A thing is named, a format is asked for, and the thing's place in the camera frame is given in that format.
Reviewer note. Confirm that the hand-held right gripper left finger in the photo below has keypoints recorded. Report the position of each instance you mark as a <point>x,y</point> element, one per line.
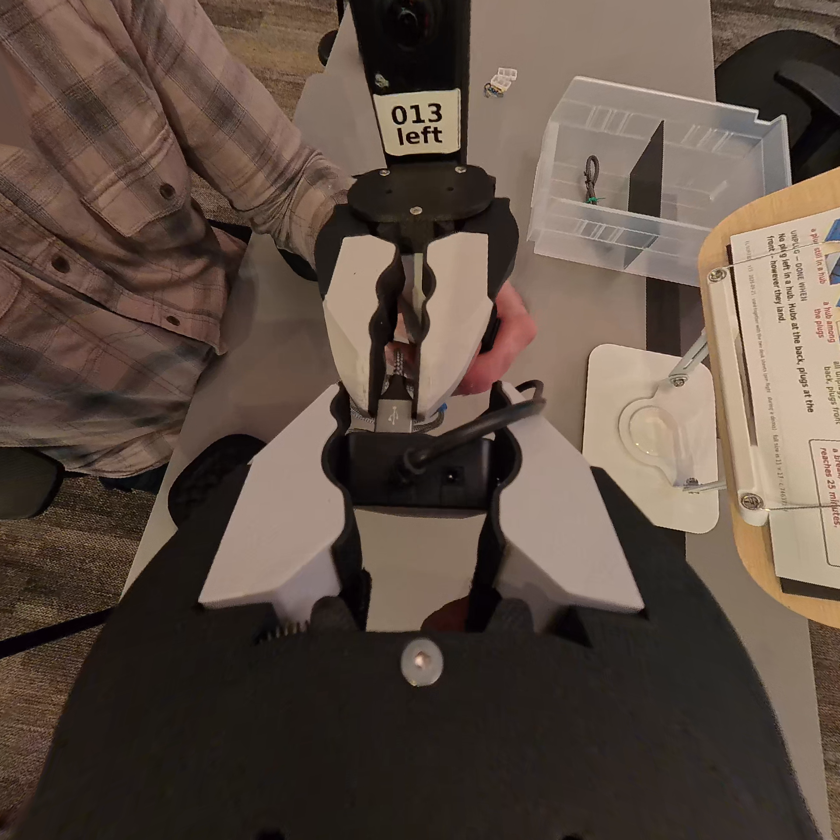
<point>276,525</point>

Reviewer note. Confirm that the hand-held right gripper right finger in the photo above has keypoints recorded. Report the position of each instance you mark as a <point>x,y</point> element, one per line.
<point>571,538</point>

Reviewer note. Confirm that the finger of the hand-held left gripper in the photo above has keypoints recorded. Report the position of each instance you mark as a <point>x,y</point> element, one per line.
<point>355,315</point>
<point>453,315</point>

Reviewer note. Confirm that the black usb hub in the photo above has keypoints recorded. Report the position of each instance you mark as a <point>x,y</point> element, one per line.
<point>420,473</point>

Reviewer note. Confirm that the clear plastic bin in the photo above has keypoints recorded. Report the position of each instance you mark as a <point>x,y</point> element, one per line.
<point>656,171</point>

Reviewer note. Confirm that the person's left forearm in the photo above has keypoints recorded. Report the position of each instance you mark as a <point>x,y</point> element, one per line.
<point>282,184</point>

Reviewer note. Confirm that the person's left hand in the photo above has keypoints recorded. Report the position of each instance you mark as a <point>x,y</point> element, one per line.
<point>505,335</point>

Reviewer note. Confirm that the black wrist rest pad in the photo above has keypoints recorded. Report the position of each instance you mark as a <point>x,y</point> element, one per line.
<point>210,479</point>

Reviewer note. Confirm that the white stand base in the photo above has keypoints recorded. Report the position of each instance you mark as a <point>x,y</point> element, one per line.
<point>630,433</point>

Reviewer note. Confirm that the small white card case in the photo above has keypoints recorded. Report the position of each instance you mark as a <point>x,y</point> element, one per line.
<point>502,82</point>

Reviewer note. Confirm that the black bin divider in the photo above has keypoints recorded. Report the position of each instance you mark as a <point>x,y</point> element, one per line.
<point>646,197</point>

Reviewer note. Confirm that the instruction sheet on stand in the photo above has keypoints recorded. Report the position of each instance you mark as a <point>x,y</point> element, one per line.
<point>715,341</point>

